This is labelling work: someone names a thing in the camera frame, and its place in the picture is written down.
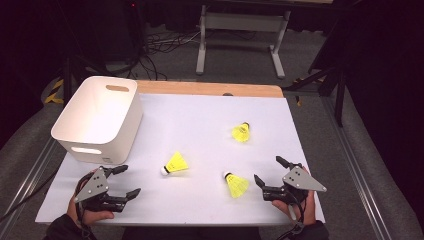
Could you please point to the person's left hand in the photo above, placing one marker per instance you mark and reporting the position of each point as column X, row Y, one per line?
column 88, row 217

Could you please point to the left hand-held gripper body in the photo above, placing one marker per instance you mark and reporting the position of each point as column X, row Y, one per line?
column 95, row 186

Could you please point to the grey metal desk frame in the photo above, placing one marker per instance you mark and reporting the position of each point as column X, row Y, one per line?
column 245, row 22

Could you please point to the aluminium floor rail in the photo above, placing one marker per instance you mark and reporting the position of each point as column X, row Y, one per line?
column 353, row 160
column 26, row 181

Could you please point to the yellow shuttlecock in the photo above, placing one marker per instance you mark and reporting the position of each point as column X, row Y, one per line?
column 240, row 133
column 237, row 186
column 176, row 164

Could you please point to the black tripod stand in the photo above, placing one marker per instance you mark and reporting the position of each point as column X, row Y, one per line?
column 71, row 76

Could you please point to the dark curtain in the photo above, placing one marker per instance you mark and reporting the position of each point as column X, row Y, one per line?
column 23, row 66
column 390, row 100

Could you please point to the person's dark clothing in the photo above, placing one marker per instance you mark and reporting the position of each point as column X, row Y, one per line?
column 190, row 234

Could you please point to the person's right hand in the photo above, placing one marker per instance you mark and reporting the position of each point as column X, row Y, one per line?
column 308, row 210

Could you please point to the yellow black hazard tape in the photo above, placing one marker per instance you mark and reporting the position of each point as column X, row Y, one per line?
column 53, row 95

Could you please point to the white plastic storage bin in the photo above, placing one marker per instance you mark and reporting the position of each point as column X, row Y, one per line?
column 96, row 113

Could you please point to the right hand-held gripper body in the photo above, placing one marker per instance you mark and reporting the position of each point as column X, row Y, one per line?
column 300, row 181

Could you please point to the black metal stand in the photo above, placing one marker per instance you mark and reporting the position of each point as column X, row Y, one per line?
column 339, row 96

